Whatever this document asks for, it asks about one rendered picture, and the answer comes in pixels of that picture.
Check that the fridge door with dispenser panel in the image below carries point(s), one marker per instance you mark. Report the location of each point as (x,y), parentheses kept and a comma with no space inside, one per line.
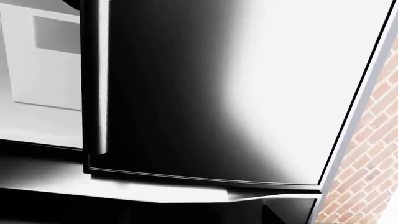
(40,70)

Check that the stainless steel freezer drawer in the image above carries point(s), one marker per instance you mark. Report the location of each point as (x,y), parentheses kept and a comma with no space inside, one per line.
(155,205)

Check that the stainless steel fridge door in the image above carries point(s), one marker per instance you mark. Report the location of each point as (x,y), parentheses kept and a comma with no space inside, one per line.
(248,93)

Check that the grey fridge side panel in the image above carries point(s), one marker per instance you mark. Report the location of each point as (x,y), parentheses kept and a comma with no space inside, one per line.
(357,105)

